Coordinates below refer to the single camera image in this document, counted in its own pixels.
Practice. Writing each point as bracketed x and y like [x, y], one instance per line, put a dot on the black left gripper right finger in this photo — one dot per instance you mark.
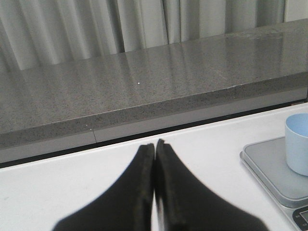
[185, 204]

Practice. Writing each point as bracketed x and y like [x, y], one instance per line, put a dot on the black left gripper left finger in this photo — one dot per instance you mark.
[124, 206]

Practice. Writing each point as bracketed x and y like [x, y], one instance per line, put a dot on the light blue plastic cup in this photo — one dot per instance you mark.
[296, 143]

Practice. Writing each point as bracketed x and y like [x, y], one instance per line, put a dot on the silver digital kitchen scale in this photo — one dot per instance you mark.
[266, 160]

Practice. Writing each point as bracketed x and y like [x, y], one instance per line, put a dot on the grey stone countertop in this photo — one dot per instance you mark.
[63, 106]

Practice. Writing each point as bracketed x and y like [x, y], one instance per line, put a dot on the grey curtain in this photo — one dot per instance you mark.
[43, 32]

